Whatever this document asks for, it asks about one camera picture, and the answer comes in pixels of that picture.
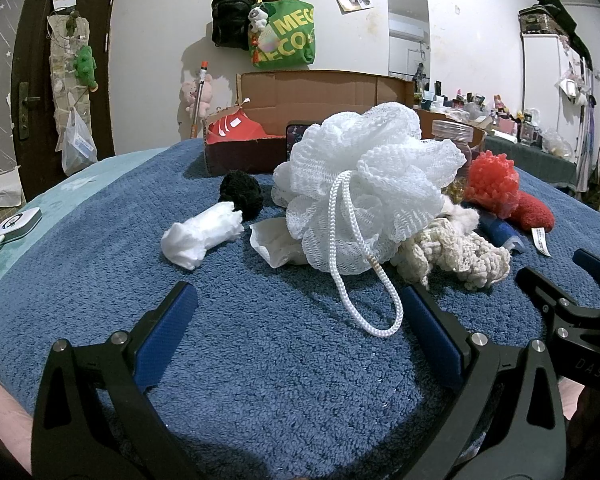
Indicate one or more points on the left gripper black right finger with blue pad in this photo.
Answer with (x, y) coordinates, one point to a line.
(504, 416)

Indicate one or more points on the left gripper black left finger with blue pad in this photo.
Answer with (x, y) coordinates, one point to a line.
(92, 418)

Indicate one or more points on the red mesh loofah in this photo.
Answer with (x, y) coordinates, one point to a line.
(493, 183)

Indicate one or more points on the white tissue wad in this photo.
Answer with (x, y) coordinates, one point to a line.
(186, 243)

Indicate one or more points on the white paper sachet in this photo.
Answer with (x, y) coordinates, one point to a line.
(271, 239)

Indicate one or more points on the white mesh bath loofah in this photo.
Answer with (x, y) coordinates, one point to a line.
(356, 186)

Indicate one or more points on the black pompom ball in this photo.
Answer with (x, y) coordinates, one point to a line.
(244, 192)

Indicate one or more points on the dark cloth side table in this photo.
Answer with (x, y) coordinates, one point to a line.
(551, 169)

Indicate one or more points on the blue towel blanket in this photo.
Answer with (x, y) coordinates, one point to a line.
(272, 378)

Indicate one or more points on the white wardrobe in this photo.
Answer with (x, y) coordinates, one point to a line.
(556, 90)

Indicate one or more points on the clear jar gold beads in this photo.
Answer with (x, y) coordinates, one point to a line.
(461, 136)

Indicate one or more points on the white charger puck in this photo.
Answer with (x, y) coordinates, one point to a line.
(19, 225)

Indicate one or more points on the dark wooden door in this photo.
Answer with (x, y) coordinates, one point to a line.
(44, 88)

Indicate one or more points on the hanging plastic bag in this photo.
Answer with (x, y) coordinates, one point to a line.
(78, 148)

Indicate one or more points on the cardboard box red interior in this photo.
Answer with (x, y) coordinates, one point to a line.
(256, 133)

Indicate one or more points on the green plush frog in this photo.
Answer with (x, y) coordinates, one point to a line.
(84, 68)

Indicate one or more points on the orange tipped stick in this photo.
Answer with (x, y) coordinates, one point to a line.
(200, 88)

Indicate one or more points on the green tote bag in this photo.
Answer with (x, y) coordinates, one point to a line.
(281, 34)

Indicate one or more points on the wall mirror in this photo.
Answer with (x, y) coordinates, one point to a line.
(409, 39)

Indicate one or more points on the pink plush toy on wall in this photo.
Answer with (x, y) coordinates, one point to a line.
(188, 91)

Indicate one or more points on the black backpack on wall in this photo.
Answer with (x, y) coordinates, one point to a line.
(230, 23)

